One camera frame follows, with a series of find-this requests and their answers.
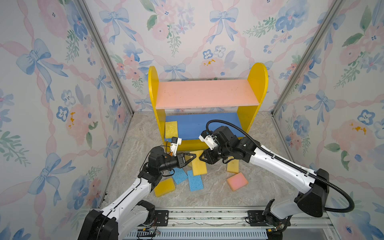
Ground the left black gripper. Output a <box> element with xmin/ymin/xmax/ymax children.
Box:
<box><xmin>157</xmin><ymin>153</ymin><xmax>195</xmax><ymax>174</ymax></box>

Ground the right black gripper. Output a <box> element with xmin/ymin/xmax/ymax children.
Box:
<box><xmin>197</xmin><ymin>144</ymin><xmax>232</xmax><ymax>167</ymax></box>

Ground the yellow sponge with green back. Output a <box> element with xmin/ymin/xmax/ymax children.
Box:
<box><xmin>191</xmin><ymin>150</ymin><xmax>208</xmax><ymax>176</ymax></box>

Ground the bright yellow cellulose sponge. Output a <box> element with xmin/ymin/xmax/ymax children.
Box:
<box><xmin>165</xmin><ymin>121</ymin><xmax>179</xmax><ymax>139</ymax></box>

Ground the yellow pink blue toy shelf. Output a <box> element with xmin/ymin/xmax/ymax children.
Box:
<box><xmin>149</xmin><ymin>63</ymin><xmax>269</xmax><ymax>151</ymax></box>

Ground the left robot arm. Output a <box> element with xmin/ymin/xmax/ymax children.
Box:
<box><xmin>78</xmin><ymin>146</ymin><xmax>197</xmax><ymax>240</ymax></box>

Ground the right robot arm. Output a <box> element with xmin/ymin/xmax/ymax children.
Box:
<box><xmin>199</xmin><ymin>126</ymin><xmax>329</xmax><ymax>226</ymax></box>

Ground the blue sponge left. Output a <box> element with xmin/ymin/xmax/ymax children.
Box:
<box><xmin>172</xmin><ymin>168</ymin><xmax>188</xmax><ymax>185</ymax></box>

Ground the blue sponge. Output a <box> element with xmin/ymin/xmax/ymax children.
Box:
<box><xmin>172</xmin><ymin>168</ymin><xmax>188</xmax><ymax>185</ymax></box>
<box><xmin>187</xmin><ymin>170</ymin><xmax>204</xmax><ymax>192</ymax></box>

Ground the blue sponge right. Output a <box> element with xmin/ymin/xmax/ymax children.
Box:
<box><xmin>187</xmin><ymin>170</ymin><xmax>204</xmax><ymax>192</ymax></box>

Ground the thick yellow sponge front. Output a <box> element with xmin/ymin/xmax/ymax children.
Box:
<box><xmin>154</xmin><ymin>178</ymin><xmax>176</xmax><ymax>198</ymax></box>

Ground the small yellow sponge right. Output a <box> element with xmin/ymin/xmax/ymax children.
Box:
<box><xmin>227</xmin><ymin>159</ymin><xmax>240</xmax><ymax>174</ymax></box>

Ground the pink orange sponge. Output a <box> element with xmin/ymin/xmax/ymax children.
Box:
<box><xmin>227</xmin><ymin>173</ymin><xmax>249</xmax><ymax>192</ymax></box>

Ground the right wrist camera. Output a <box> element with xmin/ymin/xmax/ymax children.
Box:
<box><xmin>199</xmin><ymin>130</ymin><xmax>219</xmax><ymax>150</ymax></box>

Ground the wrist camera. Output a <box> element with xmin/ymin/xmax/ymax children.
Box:
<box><xmin>170</xmin><ymin>137</ymin><xmax>182</xmax><ymax>156</ymax></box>
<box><xmin>199</xmin><ymin>130</ymin><xmax>219</xmax><ymax>150</ymax></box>

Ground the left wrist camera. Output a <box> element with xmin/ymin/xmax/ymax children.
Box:
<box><xmin>170</xmin><ymin>137</ymin><xmax>182</xmax><ymax>156</ymax></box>

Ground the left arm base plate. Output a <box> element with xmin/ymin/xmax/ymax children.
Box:
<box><xmin>143</xmin><ymin>210</ymin><xmax>169</xmax><ymax>228</ymax></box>

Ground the aluminium mounting rail frame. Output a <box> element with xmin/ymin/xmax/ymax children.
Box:
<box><xmin>123</xmin><ymin>207</ymin><xmax>339</xmax><ymax>240</ymax></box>

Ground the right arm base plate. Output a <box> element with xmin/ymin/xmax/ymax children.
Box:
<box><xmin>246</xmin><ymin>209</ymin><xmax>291</xmax><ymax>228</ymax></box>

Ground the left corner aluminium post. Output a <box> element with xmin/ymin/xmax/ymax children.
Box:
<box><xmin>74</xmin><ymin>0</ymin><xmax>134</xmax><ymax>117</ymax></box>

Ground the corner aluminium post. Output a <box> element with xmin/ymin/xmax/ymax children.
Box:
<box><xmin>271</xmin><ymin>0</ymin><xmax>345</xmax><ymax>117</ymax></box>
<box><xmin>74</xmin><ymin>0</ymin><xmax>134</xmax><ymax>117</ymax></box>

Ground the right corner aluminium post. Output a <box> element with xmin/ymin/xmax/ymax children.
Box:
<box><xmin>271</xmin><ymin>0</ymin><xmax>345</xmax><ymax>117</ymax></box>

